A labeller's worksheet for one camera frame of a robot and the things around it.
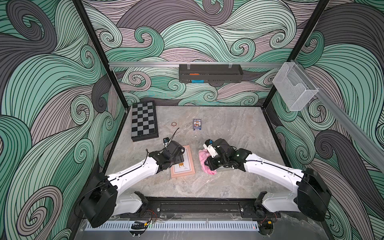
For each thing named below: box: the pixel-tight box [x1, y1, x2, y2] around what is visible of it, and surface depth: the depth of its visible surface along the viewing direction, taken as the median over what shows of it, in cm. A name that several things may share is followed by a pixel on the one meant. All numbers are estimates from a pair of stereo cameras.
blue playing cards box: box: [193, 118, 202, 131], surface depth 109 cm
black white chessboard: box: [131, 100, 159, 142], surface depth 108 cm
